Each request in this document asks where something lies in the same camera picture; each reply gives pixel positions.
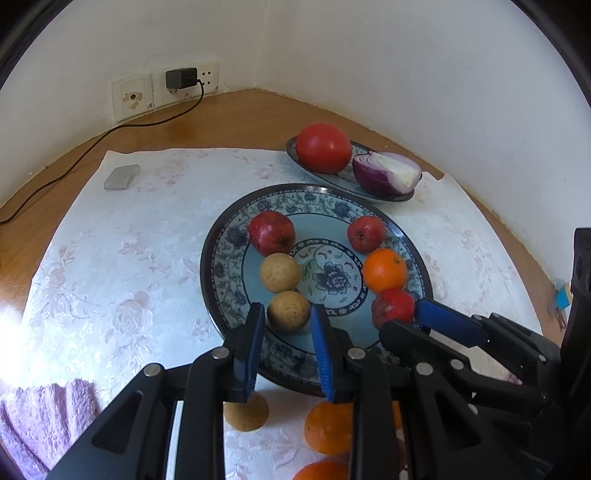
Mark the red apple with stem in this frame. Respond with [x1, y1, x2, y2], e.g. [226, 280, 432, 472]
[346, 216, 387, 254]

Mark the red apple among oranges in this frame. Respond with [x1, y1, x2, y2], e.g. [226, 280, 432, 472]
[397, 438, 408, 472]

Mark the dark red apple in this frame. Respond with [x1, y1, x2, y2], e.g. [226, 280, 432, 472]
[249, 210, 296, 257]

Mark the small red apple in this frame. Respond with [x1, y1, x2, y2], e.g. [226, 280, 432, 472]
[372, 288, 415, 330]

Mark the halved purple onion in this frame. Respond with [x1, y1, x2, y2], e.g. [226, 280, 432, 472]
[353, 152, 423, 198]

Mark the orange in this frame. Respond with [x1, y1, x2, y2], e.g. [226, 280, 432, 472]
[294, 460, 349, 480]
[363, 248, 408, 294]
[303, 399, 404, 457]

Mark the white floral tablecloth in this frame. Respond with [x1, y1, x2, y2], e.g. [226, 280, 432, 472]
[20, 147, 544, 480]

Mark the large blue patterned plate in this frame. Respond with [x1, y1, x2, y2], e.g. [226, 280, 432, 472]
[200, 183, 433, 364]

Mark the purple towel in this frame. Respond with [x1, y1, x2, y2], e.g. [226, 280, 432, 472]
[1, 379, 100, 479]

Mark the grey eraser block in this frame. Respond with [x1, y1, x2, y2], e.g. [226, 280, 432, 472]
[103, 164, 140, 191]

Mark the white wall socket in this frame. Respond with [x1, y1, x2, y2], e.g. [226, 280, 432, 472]
[152, 60, 219, 108]

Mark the white coaxial wall plate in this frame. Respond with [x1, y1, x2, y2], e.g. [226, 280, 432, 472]
[111, 73, 154, 123]

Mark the brown longan fruit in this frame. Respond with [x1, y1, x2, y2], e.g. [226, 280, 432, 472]
[266, 291, 311, 333]
[223, 392, 270, 432]
[259, 253, 301, 293]

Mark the red tomato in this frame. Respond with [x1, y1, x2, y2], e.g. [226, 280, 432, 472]
[295, 123, 352, 174]

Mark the black power cable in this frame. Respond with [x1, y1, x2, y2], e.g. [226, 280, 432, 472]
[0, 79, 205, 226]

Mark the black power adapter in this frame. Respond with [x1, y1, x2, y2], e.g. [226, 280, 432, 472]
[165, 67, 198, 91]

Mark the small blue object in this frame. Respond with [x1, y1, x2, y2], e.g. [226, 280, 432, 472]
[554, 283, 573, 311]

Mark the small blue plate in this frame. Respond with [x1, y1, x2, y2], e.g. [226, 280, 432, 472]
[286, 137, 415, 203]

